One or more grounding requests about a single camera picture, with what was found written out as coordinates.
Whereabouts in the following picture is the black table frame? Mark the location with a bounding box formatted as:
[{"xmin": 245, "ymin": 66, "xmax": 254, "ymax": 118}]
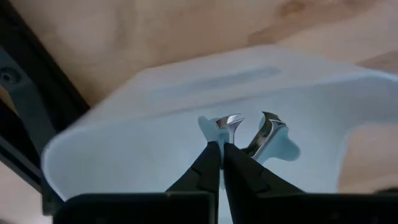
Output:
[{"xmin": 0, "ymin": 0, "xmax": 91, "ymax": 215}]

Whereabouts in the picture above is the light blue staple remover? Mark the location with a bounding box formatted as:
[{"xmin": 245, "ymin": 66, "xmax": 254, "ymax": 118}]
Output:
[{"xmin": 198, "ymin": 111, "xmax": 302, "ymax": 166}]

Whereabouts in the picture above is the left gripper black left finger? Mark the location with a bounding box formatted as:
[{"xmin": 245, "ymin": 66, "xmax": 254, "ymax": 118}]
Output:
[{"xmin": 166, "ymin": 141, "xmax": 222, "ymax": 194}]

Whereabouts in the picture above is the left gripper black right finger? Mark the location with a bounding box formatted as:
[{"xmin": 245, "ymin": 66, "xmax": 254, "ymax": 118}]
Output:
[{"xmin": 223, "ymin": 143, "xmax": 305, "ymax": 224}]

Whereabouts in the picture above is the off-white stepped bin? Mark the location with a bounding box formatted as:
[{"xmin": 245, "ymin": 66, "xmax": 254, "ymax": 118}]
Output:
[{"xmin": 40, "ymin": 43, "xmax": 398, "ymax": 218}]

